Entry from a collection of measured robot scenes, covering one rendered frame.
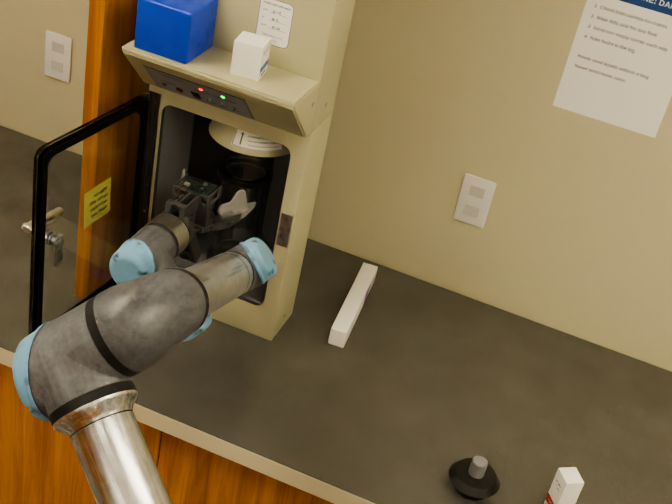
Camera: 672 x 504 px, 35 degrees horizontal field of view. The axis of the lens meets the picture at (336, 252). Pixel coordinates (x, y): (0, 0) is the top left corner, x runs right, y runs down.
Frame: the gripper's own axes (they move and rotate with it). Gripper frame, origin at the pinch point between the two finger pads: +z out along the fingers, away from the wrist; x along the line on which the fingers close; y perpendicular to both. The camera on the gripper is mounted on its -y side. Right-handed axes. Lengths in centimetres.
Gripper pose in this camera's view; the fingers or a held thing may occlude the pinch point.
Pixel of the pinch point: (220, 193)
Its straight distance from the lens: 201.4
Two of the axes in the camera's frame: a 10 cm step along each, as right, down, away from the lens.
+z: 3.5, -4.6, 8.2
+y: 1.8, -8.2, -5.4
